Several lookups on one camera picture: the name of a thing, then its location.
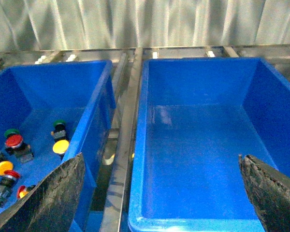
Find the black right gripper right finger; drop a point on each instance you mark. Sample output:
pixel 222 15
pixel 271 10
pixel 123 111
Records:
pixel 268 190

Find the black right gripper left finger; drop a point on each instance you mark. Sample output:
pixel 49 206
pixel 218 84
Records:
pixel 52 204

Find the yellow mushroom push button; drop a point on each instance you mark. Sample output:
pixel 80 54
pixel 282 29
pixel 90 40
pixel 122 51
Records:
pixel 60 147

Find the red mushroom push button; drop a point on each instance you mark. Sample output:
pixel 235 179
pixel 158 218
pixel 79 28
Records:
pixel 15 145

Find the red button beside yellow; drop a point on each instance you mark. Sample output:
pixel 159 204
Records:
pixel 10 178

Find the red button front left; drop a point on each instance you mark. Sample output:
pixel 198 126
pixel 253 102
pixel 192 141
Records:
pixel 24 190

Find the green button near centre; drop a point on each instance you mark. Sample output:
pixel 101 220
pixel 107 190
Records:
pixel 59 132

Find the green button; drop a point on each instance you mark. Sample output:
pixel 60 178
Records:
pixel 59 132
pixel 11 132

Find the green button far left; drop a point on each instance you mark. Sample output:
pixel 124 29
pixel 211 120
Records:
pixel 11 132

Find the blue source bin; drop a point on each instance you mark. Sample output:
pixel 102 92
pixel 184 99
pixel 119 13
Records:
pixel 33 97

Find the blue target bin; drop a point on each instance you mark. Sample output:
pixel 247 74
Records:
pixel 195 117

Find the metal rack divider rail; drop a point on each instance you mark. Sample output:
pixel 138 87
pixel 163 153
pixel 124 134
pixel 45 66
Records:
pixel 116 196

